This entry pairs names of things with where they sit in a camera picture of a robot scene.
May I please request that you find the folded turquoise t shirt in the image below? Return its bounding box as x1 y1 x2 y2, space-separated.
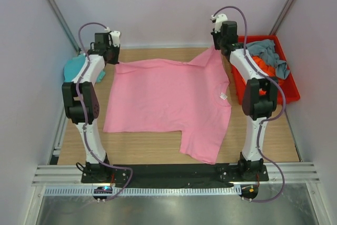
64 53 105 83

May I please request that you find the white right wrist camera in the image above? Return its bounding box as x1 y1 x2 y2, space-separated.
210 13 228 33

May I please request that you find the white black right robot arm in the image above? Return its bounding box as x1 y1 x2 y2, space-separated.
211 17 278 181

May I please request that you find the aluminium left side rail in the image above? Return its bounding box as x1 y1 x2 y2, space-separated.
47 111 68 165

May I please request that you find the red plastic bin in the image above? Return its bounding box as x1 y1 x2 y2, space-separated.
247 35 300 103

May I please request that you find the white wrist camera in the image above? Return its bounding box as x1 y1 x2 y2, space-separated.
210 13 228 33
104 27 121 47

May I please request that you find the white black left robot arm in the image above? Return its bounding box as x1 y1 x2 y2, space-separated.
62 31 121 183

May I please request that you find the aluminium corner post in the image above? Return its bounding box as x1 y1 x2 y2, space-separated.
46 0 80 53
269 0 296 35

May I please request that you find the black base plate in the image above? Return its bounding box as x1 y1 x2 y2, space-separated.
76 162 269 189

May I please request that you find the aluminium corner post right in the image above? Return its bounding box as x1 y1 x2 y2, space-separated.
269 0 296 35

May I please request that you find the aluminium rail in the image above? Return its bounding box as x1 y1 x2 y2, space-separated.
32 162 320 185
47 111 68 165

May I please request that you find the pink t shirt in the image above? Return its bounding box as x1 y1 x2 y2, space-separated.
103 47 231 164

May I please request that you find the orange t shirt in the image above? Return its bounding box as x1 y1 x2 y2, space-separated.
252 56 284 95

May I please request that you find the grey-teal t shirt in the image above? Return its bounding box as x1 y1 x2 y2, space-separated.
247 39 290 80

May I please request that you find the aluminium corner post left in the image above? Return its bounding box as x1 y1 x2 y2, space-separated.
46 0 80 53

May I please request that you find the aluminium front rail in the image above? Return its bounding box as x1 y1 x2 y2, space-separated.
32 162 320 185

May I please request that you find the slotted cable duct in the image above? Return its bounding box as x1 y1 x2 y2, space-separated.
44 185 241 197

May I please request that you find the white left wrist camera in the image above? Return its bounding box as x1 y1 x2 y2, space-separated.
104 27 121 47

